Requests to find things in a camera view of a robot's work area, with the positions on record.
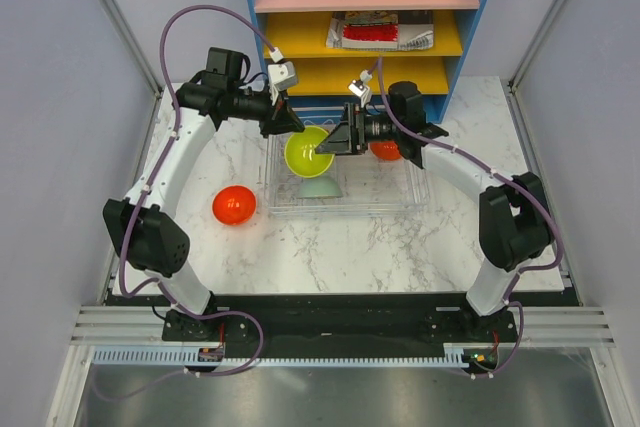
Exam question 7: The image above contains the aluminium frame rail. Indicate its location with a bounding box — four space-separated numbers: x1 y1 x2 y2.
71 306 615 348

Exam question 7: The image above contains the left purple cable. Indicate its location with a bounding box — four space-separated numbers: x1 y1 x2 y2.
118 5 281 401

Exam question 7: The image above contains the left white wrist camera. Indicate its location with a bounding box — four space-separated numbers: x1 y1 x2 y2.
267 61 299 105

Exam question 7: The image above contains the spiral notebook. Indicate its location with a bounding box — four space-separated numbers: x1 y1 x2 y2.
398 10 434 51

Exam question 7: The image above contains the lime green bowl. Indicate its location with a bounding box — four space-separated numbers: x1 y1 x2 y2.
284 126 335 179

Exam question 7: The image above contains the clear wire dish rack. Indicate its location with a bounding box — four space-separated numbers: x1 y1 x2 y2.
264 134 429 218

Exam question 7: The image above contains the red plastic bowl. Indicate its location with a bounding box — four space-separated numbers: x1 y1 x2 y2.
369 141 402 162

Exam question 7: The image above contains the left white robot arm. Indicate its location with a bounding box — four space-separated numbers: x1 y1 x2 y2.
103 47 304 340

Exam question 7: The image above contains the orange bowl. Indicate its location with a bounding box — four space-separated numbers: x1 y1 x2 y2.
212 185 257 226

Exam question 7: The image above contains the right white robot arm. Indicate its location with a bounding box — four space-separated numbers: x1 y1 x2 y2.
315 80 555 341

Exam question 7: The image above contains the white slotted cable duct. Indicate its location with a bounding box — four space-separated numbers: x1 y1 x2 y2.
92 346 469 369

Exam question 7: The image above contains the red cover magazine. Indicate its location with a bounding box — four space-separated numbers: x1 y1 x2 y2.
326 10 398 51

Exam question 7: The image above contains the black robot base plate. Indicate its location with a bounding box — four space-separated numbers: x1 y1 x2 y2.
162 293 517 358

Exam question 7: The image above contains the blue shelf unit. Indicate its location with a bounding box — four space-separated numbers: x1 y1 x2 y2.
247 0 487 123

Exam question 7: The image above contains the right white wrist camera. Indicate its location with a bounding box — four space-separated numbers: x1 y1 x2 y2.
348 80 371 107

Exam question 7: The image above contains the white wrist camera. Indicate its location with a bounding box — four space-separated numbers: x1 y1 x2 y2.
348 80 371 107
267 61 299 105

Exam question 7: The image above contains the pale green bowl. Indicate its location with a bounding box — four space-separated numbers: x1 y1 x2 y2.
297 175 343 199

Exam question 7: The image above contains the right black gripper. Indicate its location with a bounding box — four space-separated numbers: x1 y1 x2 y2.
315 102 402 157

